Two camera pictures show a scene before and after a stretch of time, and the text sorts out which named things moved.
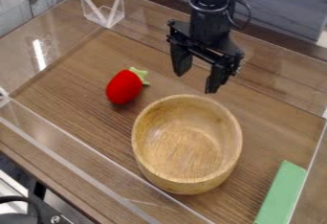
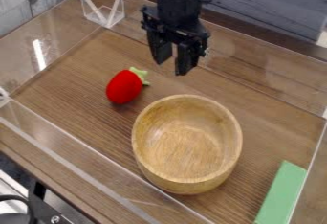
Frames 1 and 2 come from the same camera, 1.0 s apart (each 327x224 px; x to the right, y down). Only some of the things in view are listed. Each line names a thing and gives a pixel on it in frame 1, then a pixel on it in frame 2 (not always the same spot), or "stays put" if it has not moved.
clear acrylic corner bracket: (103, 15) stays put
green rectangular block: (279, 204) stays put
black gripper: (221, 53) → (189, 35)
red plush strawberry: (124, 84) stays put
